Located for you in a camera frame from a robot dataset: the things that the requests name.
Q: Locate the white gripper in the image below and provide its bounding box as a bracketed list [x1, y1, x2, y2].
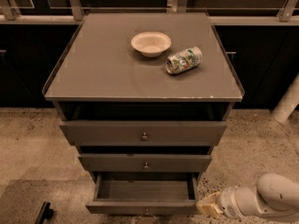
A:
[196, 186, 244, 219]

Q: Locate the grey bottom drawer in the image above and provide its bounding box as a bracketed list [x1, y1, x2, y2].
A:
[86, 172, 199, 216]

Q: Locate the grey drawer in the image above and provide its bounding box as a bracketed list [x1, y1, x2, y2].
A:
[78, 154, 211, 173]
[60, 120, 226, 147]
[86, 172, 199, 216]

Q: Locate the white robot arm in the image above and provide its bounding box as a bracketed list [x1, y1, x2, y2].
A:
[196, 173, 299, 222]

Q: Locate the grey middle drawer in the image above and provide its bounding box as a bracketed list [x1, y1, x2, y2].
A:
[78, 154, 211, 173]

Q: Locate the grey drawer cabinet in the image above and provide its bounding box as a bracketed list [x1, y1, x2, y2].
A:
[41, 12, 245, 185]

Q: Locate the grey top drawer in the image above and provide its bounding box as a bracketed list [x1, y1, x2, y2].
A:
[60, 120, 226, 147]

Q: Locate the crushed soda can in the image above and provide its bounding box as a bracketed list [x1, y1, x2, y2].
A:
[165, 47, 203, 75]

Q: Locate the black object on floor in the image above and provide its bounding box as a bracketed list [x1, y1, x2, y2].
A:
[35, 202, 53, 224]

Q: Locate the white cylindrical post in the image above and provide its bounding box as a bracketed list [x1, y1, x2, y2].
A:
[272, 74, 299, 122]

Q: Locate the metal railing frame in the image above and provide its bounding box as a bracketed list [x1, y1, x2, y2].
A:
[0, 0, 299, 26]

